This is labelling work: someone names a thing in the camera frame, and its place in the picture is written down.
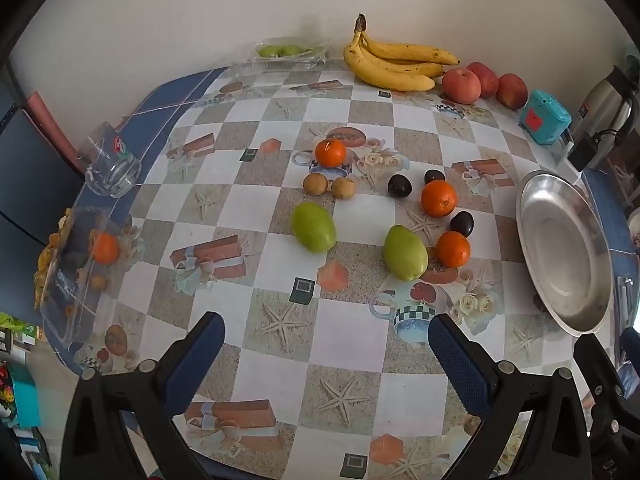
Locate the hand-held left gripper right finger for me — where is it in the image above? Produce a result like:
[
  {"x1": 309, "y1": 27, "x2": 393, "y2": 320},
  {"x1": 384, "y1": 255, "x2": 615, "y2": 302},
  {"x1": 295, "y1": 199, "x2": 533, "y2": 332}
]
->
[{"x1": 428, "y1": 313, "x2": 593, "y2": 480}]

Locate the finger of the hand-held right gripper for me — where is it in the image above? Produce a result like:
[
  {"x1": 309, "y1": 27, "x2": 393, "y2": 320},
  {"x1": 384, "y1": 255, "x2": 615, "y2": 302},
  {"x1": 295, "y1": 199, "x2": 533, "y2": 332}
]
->
[{"x1": 574, "y1": 332, "x2": 640, "y2": 480}]

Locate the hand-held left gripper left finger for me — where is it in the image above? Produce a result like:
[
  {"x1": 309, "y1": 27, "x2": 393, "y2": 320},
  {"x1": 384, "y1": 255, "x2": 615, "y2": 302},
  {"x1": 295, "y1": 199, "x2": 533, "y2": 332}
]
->
[{"x1": 60, "y1": 311, "x2": 227, "y2": 480}]

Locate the orange tangerine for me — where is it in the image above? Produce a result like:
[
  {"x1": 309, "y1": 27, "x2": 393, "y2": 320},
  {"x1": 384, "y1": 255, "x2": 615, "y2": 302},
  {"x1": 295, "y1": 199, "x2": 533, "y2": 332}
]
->
[
  {"x1": 435, "y1": 230, "x2": 472, "y2": 268},
  {"x1": 314, "y1": 138, "x2": 348, "y2": 169},
  {"x1": 420, "y1": 179, "x2": 458, "y2": 218}
]

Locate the green mango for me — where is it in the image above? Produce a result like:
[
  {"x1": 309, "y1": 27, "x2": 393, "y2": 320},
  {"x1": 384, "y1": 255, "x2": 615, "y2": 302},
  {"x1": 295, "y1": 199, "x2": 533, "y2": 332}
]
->
[
  {"x1": 383, "y1": 225, "x2": 429, "y2": 282},
  {"x1": 291, "y1": 202, "x2": 337, "y2": 254}
]

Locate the round metal plate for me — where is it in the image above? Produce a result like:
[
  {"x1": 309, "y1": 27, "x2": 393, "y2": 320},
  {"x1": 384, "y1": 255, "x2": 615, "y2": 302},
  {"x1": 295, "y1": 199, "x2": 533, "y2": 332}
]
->
[{"x1": 515, "y1": 170, "x2": 615, "y2": 337}]

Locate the brown kiwi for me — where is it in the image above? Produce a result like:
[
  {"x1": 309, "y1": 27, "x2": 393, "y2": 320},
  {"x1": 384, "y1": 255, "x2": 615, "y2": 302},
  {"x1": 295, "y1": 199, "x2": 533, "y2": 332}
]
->
[
  {"x1": 331, "y1": 177, "x2": 357, "y2": 201},
  {"x1": 303, "y1": 173, "x2": 330, "y2": 196}
]

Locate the printed checkered tablecloth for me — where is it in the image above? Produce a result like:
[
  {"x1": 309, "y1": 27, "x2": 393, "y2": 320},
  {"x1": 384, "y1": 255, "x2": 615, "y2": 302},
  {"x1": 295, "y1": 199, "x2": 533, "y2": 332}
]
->
[{"x1": 47, "y1": 57, "x2": 640, "y2": 480}]

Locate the clear plastic holder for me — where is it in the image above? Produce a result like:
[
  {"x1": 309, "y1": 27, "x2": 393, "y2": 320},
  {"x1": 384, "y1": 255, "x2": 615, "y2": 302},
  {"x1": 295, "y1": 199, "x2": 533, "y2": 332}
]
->
[{"x1": 616, "y1": 274, "x2": 637, "y2": 328}]

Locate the clear plastic box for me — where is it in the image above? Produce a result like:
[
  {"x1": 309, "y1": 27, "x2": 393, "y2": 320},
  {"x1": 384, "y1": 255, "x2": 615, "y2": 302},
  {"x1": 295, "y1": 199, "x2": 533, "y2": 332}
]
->
[{"x1": 37, "y1": 205, "x2": 133, "y2": 348}]

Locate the teal storage box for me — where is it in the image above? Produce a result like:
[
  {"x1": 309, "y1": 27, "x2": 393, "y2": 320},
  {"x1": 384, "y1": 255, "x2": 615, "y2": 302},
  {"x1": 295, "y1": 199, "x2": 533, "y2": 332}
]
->
[{"x1": 7, "y1": 362, "x2": 41, "y2": 428}]

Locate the clear glass mug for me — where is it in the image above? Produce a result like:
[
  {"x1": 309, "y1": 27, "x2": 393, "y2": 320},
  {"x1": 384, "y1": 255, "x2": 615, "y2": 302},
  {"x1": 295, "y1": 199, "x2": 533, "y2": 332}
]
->
[{"x1": 75, "y1": 121, "x2": 142, "y2": 199}]

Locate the white charger stand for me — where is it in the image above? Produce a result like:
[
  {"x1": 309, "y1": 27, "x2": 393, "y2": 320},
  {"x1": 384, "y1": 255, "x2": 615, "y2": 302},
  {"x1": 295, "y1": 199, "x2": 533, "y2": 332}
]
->
[{"x1": 560, "y1": 130, "x2": 585, "y2": 174}]

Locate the black charger block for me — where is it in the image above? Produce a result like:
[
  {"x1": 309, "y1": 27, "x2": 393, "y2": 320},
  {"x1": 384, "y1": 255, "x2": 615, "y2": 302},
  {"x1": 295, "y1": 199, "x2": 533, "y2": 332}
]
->
[{"x1": 567, "y1": 132, "x2": 608, "y2": 171}]

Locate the teal plastic box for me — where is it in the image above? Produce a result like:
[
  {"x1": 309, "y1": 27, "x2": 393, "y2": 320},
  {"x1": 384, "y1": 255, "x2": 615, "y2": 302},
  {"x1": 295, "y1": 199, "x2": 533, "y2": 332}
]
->
[{"x1": 519, "y1": 89, "x2": 572, "y2": 146}]

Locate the pale red apple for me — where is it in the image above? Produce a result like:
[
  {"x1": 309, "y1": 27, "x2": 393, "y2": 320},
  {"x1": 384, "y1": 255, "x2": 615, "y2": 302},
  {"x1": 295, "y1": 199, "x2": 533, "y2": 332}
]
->
[{"x1": 441, "y1": 67, "x2": 482, "y2": 106}]

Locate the bunch of yellow bananas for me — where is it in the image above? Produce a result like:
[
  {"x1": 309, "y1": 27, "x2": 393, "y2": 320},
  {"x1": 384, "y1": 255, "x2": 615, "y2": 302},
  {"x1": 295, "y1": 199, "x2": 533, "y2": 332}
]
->
[{"x1": 343, "y1": 14, "x2": 461, "y2": 92}]

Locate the steel thermos jug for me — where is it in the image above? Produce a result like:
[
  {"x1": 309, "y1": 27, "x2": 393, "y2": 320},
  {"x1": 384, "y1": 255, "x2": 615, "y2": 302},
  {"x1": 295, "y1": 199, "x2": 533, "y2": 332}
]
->
[{"x1": 570, "y1": 52, "x2": 640, "y2": 171}]

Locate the clear plastic fruit tray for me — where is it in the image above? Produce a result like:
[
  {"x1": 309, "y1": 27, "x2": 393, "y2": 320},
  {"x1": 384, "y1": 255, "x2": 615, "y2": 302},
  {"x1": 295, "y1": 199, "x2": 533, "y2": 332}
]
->
[{"x1": 250, "y1": 37, "x2": 328, "y2": 68}]

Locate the black cable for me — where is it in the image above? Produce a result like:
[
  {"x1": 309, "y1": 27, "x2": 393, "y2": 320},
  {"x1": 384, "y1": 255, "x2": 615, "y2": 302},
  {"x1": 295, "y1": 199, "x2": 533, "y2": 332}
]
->
[{"x1": 590, "y1": 129, "x2": 632, "y2": 151}]

